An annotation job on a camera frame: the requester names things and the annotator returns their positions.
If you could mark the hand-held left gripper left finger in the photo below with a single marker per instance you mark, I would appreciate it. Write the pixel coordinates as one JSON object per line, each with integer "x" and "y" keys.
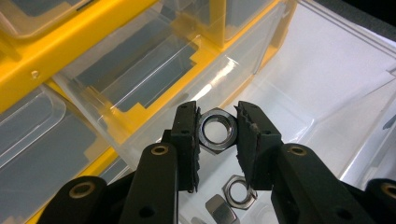
{"x": 186, "y": 146}

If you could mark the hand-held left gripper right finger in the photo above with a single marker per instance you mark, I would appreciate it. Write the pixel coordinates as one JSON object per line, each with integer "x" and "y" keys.
{"x": 255, "y": 149}

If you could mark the thin steel hex nut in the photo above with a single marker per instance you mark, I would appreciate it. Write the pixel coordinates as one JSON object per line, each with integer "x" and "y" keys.
{"x": 229, "y": 199}

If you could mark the clear plastic drawer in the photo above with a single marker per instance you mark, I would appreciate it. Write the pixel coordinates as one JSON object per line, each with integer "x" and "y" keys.
{"x": 31, "y": 12}
{"x": 311, "y": 77}
{"x": 243, "y": 15}
{"x": 37, "y": 149}
{"x": 140, "y": 62}

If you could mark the yellow plastic drawer cabinet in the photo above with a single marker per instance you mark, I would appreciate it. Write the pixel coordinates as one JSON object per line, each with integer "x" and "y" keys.
{"x": 46, "y": 59}

